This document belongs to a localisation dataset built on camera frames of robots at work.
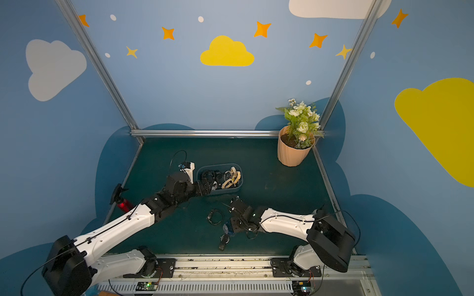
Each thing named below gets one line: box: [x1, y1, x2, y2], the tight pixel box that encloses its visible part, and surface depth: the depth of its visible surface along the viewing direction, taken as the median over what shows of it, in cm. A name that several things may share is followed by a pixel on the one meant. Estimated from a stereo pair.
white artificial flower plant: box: [275, 98, 325, 150], surface depth 95 cm
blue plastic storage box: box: [196, 163, 244, 195], surface depth 101 cm
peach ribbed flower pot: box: [277, 125, 316, 168], surface depth 102 cm
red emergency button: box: [117, 198, 135, 213], surface depth 85 cm
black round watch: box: [206, 208, 224, 226], surface depth 88 cm
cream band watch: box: [221, 167, 242, 190], surface depth 98 cm
